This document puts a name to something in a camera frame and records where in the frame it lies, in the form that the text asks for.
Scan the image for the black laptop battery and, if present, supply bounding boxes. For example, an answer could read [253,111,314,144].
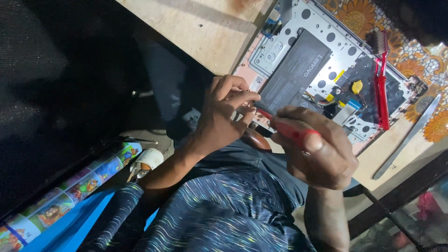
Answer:
[254,28,333,115]

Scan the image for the black cable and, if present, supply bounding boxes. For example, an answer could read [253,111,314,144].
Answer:
[344,183,425,252]

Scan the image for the white flat ribbon cable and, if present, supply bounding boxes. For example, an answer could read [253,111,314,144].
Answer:
[332,99,362,126]

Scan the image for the plywood board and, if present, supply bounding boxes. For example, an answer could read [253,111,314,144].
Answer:
[115,0,278,76]

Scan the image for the white cup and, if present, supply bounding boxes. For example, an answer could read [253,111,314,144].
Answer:
[127,148,165,183]

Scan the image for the person's left hand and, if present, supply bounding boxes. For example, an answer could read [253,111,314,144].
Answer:
[187,74,262,157]

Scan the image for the blue plastic sheet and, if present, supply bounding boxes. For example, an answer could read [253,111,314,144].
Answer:
[20,188,159,252]

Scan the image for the black fabric bag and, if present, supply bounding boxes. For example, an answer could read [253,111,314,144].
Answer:
[0,0,147,217]

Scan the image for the red screwdriver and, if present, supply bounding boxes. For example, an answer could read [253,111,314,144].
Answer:
[256,108,321,147]

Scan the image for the open laptop chassis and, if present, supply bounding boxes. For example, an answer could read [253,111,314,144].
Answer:
[233,0,430,157]

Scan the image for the person's right hand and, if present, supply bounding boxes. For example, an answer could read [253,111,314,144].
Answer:
[269,105,360,192]

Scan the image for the cartoon print paper roll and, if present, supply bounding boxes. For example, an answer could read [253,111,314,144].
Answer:
[0,142,143,252]

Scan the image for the flat metal prying tool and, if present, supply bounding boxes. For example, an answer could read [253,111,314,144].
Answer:
[372,93,442,181]

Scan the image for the sunflower print tablecloth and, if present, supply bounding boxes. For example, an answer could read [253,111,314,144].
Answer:
[315,0,448,144]

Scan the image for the small blue circuit board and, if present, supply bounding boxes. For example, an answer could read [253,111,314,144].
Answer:
[260,17,283,39]

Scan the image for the pink cloth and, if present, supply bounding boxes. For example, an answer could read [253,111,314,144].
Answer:
[416,191,448,224]

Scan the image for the dark streaked shirt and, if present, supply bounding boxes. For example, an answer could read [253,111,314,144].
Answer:
[77,138,318,252]

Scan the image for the red handled brush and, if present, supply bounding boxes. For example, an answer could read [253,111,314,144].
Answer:
[365,30,391,131]

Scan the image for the dark grey trousers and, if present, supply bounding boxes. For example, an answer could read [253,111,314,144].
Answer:
[135,33,218,141]

